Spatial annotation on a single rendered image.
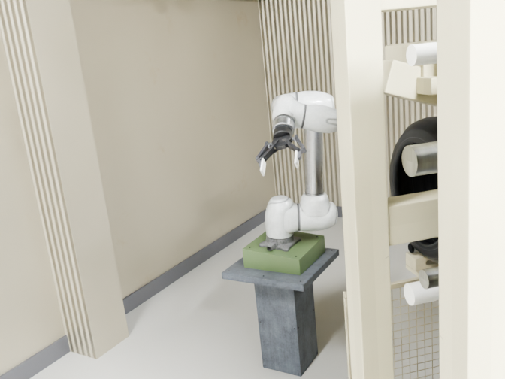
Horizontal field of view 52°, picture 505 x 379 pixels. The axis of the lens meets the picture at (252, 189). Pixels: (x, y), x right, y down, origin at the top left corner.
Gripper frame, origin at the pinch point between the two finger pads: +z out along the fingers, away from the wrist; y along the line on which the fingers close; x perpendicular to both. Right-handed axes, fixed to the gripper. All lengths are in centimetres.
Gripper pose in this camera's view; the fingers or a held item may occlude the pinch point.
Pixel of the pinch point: (279, 168)
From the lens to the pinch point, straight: 194.1
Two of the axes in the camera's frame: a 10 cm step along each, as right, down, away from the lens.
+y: -9.1, 1.9, 3.6
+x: -3.9, -6.6, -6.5
